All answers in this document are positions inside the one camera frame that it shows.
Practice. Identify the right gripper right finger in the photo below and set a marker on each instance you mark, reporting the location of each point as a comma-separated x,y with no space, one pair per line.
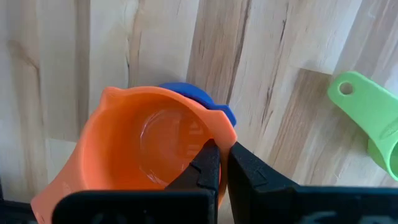
264,199

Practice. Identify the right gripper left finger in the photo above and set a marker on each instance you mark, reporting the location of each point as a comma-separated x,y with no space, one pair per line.
140,207

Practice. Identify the orange measuring cup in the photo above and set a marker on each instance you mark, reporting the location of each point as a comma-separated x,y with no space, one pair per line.
118,143

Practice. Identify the green measuring cup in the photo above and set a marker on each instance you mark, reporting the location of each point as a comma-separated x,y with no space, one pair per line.
370,109

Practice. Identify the purple measuring cup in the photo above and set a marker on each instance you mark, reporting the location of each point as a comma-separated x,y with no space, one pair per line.
199,93

